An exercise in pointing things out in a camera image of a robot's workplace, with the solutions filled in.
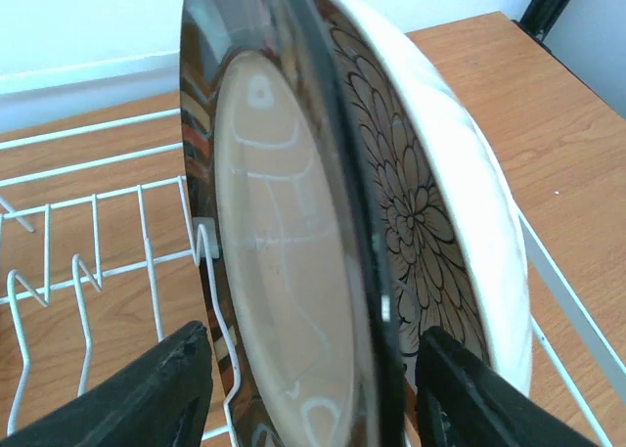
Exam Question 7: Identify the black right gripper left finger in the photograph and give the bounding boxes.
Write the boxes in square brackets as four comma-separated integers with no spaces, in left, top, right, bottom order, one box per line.
[1,321,213,446]

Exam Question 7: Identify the floral patterned plate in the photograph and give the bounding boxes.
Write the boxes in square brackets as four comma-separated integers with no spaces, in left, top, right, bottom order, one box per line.
[313,0,532,393]

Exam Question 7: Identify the white wire dish rack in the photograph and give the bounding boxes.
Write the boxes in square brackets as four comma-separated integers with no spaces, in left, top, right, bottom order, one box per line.
[1,96,625,425]

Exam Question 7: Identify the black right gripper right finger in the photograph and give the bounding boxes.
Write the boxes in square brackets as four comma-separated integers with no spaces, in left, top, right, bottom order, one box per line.
[416,327,594,446]

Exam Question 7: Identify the black rimmed plate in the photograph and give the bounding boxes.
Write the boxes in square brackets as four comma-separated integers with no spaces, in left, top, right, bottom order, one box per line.
[179,0,405,446]

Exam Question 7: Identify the black right frame post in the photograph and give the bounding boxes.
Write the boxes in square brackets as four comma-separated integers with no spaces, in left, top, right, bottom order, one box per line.
[517,0,570,41]

